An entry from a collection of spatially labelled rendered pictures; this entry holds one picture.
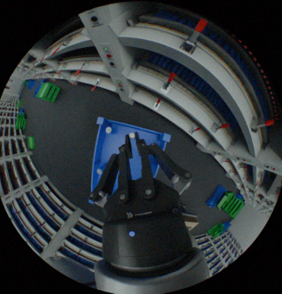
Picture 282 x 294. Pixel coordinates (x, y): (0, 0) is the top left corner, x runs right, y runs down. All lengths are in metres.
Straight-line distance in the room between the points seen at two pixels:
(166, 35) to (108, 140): 0.36
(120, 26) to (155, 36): 0.09
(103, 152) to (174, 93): 0.34
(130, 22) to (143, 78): 0.23
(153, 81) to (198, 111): 0.21
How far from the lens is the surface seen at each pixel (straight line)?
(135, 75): 0.38
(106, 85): 0.64
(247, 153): 0.50
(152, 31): 0.26
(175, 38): 0.24
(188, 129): 0.57
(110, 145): 0.30
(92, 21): 0.29
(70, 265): 0.22
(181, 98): 0.36
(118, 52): 0.30
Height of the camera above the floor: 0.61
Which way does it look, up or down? 84 degrees down
